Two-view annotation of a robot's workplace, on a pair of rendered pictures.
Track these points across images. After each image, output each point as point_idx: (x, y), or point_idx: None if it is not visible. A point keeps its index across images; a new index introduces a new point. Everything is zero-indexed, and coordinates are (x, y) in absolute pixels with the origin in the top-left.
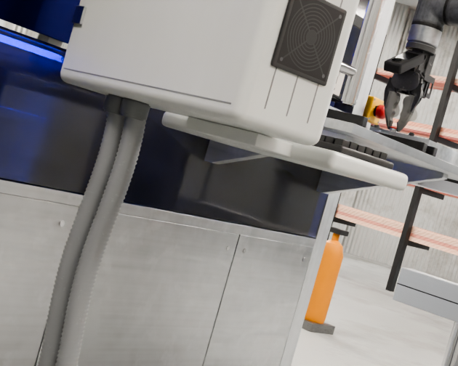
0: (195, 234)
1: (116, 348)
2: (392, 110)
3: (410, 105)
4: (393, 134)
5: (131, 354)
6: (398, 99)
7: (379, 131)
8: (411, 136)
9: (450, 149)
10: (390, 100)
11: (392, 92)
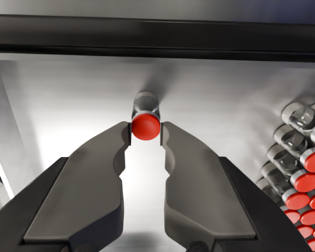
0: None
1: None
2: (168, 151)
3: (66, 176)
4: (104, 54)
5: None
6: (165, 202)
7: (161, 56)
8: (26, 53)
9: (8, 192)
10: (208, 179)
11: (220, 225)
